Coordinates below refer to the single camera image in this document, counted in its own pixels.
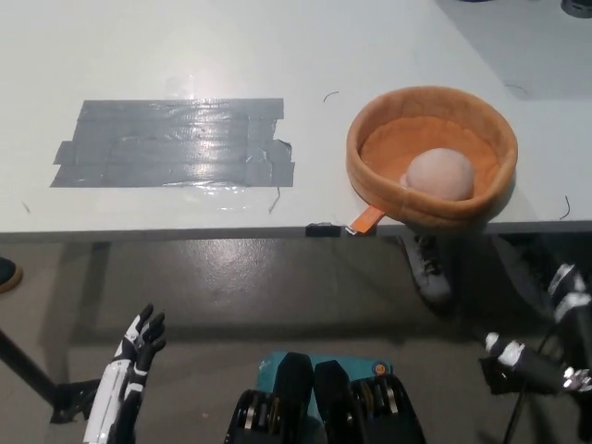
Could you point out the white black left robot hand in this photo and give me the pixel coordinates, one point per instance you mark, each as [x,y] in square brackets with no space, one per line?
[113,393]

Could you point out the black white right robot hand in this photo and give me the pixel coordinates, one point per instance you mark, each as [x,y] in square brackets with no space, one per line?
[536,370]

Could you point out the pale pink plush dumpling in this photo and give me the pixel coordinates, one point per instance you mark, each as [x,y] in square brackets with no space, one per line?
[441,176]

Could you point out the robot torso black teal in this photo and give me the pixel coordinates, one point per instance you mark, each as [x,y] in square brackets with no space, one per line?
[333,398]

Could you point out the orange soft plush plate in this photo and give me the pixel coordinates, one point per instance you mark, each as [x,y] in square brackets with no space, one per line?
[416,106]

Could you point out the black stand pole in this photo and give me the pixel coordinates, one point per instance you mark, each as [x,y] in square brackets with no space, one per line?
[28,365]

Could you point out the white sneaker black laces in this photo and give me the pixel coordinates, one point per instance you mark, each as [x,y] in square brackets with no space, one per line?
[430,273]

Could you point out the dark shoe tan sole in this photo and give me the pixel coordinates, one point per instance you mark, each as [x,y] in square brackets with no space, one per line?
[7,275]

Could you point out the black tape strip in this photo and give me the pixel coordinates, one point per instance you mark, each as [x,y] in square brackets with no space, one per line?
[324,230]

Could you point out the dark round object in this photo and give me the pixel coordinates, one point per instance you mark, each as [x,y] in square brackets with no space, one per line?
[578,7]

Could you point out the grey duct tape patch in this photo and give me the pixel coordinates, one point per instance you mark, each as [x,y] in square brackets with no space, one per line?
[176,148]

